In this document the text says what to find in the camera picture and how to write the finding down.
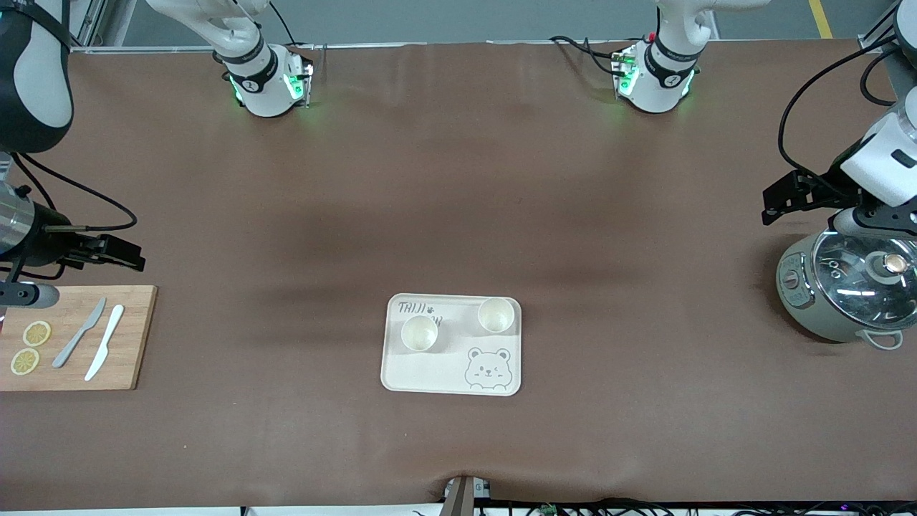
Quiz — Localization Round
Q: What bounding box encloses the white bear print tray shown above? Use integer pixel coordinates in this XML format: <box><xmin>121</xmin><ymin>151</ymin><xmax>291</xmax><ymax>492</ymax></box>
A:
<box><xmin>380</xmin><ymin>293</ymin><xmax>523</xmax><ymax>397</ymax></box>

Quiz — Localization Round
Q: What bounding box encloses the white plastic knife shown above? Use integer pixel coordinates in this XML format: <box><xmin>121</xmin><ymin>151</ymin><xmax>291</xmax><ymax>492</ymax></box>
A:
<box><xmin>84</xmin><ymin>305</ymin><xmax>125</xmax><ymax>382</ymax></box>

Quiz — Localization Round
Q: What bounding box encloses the grey plastic knife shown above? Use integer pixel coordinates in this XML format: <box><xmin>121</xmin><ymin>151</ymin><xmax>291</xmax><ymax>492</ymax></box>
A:
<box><xmin>52</xmin><ymin>297</ymin><xmax>107</xmax><ymax>369</ymax></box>

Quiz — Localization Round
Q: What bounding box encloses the glass cooker lid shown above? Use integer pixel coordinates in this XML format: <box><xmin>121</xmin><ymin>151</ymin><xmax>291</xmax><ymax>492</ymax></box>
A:
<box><xmin>812</xmin><ymin>228</ymin><xmax>917</xmax><ymax>321</ymax></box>

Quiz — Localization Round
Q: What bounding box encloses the wooden cutting board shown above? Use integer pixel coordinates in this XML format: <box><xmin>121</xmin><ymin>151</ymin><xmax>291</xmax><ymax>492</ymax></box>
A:
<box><xmin>0</xmin><ymin>285</ymin><xmax>158</xmax><ymax>392</ymax></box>

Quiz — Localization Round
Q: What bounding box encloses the grey rice cooker pot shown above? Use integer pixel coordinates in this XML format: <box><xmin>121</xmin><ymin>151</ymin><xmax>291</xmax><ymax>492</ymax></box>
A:
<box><xmin>776</xmin><ymin>228</ymin><xmax>917</xmax><ymax>350</ymax></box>

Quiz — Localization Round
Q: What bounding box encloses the brown table cover mat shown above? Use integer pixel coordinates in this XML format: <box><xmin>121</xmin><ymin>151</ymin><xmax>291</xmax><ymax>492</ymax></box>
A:
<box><xmin>0</xmin><ymin>39</ymin><xmax>917</xmax><ymax>513</ymax></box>

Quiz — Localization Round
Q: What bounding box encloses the metal table edge clamp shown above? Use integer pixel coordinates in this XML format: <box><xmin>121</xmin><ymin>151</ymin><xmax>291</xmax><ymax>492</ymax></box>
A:
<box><xmin>444</xmin><ymin>475</ymin><xmax>492</xmax><ymax>516</ymax></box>

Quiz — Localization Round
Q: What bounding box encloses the long black left arm cable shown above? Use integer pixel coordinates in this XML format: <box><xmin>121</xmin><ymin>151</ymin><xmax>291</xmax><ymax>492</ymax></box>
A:
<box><xmin>777</xmin><ymin>36</ymin><xmax>903</xmax><ymax>176</ymax></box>

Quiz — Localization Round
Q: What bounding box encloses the short black left arm cable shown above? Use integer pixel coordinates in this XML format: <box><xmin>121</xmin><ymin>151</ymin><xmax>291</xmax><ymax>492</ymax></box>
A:
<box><xmin>860</xmin><ymin>47</ymin><xmax>903</xmax><ymax>108</ymax></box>

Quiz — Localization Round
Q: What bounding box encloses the aluminium frame post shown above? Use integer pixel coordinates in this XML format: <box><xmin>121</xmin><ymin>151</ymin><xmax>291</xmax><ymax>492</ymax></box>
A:
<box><xmin>72</xmin><ymin>0</ymin><xmax>138</xmax><ymax>49</ymax></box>

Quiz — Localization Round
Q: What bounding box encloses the black left arm base cable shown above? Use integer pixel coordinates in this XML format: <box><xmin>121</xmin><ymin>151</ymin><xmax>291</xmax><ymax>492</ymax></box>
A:
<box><xmin>548</xmin><ymin>34</ymin><xmax>628</xmax><ymax>76</ymax></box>

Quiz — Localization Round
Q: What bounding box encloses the black arm base cable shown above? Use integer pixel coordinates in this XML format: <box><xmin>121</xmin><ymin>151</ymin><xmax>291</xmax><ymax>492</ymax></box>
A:
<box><xmin>548</xmin><ymin>34</ymin><xmax>628</xmax><ymax>76</ymax></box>
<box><xmin>269</xmin><ymin>0</ymin><xmax>316</xmax><ymax>48</ymax></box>

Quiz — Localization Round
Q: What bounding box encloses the black right arm base cable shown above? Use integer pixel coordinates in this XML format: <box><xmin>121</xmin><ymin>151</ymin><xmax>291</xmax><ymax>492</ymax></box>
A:
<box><xmin>269</xmin><ymin>0</ymin><xmax>316</xmax><ymax>48</ymax></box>

